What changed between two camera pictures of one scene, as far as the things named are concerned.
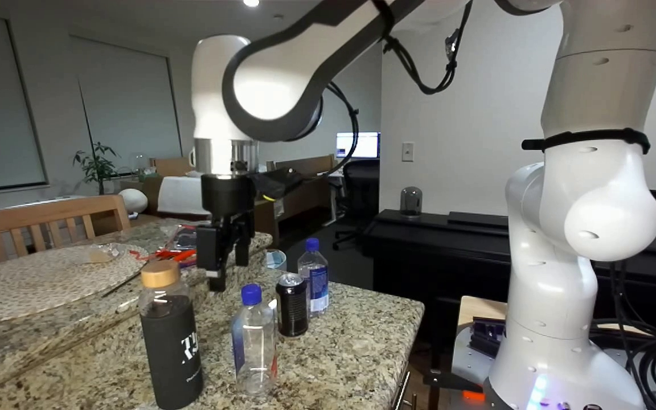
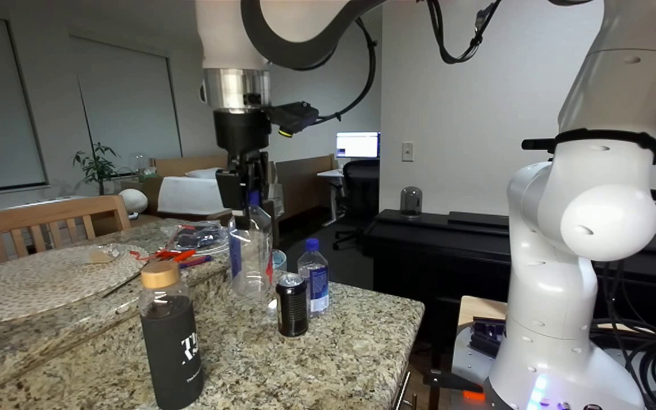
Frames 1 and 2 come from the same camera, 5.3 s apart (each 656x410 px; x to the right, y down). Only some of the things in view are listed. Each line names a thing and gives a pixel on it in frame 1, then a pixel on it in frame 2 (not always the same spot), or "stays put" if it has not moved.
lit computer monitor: (364, 150) stays put
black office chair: (361, 199) stays put
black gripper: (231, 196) -> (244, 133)
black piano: (432, 257) stays put
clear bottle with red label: (254, 347) -> (250, 265)
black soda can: (291, 304) stays put
